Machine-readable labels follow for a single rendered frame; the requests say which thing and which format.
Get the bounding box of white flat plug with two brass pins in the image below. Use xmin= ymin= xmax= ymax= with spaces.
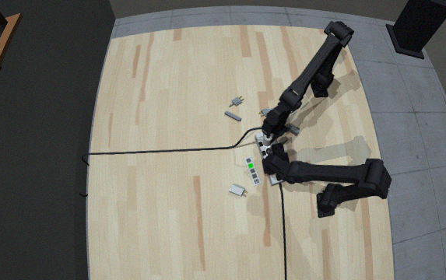
xmin=229 ymin=184 xmax=247 ymax=197

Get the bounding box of white diagram card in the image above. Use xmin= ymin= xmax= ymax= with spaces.
xmin=244 ymin=156 xmax=262 ymax=186

